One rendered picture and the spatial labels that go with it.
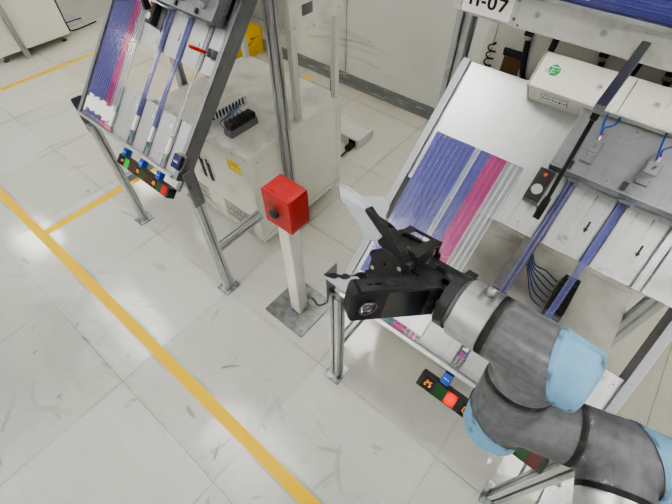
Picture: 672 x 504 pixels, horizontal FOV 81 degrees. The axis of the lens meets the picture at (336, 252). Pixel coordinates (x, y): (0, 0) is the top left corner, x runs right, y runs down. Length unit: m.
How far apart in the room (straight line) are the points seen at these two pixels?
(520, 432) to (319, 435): 1.27
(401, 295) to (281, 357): 1.43
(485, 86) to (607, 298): 0.78
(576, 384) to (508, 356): 0.06
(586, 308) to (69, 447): 1.94
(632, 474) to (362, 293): 0.33
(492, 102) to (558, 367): 0.80
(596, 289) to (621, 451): 1.00
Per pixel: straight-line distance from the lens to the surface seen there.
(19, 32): 4.76
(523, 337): 0.45
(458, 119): 1.13
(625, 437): 0.56
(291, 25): 1.73
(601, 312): 1.47
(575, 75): 1.06
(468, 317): 0.46
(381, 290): 0.44
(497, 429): 0.53
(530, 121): 1.11
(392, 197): 1.10
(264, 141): 1.84
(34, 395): 2.18
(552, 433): 0.53
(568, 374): 0.45
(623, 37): 1.02
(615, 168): 1.02
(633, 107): 1.04
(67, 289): 2.42
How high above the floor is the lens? 1.68
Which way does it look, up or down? 52 degrees down
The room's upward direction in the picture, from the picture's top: straight up
